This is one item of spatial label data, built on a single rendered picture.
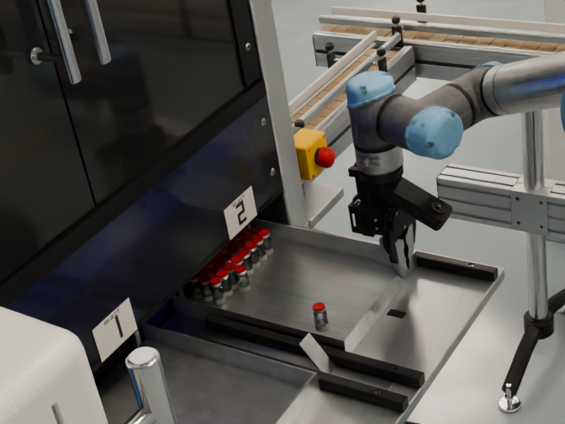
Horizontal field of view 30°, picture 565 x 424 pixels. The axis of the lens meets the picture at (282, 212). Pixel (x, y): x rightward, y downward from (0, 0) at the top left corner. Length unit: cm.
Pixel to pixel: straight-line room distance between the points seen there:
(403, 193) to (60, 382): 106
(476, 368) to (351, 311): 125
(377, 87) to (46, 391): 100
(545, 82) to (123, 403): 80
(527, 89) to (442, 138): 14
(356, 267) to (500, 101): 46
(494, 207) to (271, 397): 125
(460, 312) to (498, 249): 170
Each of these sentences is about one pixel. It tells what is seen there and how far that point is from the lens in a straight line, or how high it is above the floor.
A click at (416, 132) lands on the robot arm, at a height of 123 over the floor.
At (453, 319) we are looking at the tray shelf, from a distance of 173.
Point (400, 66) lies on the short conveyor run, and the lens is 251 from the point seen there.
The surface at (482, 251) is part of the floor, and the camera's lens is 343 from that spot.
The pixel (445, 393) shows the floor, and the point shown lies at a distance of 291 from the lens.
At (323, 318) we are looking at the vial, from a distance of 171.
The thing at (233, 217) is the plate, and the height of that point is 102.
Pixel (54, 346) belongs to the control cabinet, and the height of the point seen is 155.
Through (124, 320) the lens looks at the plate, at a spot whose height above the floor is 102.
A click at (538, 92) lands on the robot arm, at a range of 152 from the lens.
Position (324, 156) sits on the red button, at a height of 101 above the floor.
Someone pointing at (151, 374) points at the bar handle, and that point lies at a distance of 77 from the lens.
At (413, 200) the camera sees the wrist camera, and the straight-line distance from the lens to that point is 167.
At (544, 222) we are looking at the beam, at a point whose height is 47.
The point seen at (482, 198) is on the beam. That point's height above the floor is 51.
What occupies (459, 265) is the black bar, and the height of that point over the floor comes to 90.
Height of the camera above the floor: 195
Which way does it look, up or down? 31 degrees down
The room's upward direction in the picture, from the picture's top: 10 degrees counter-clockwise
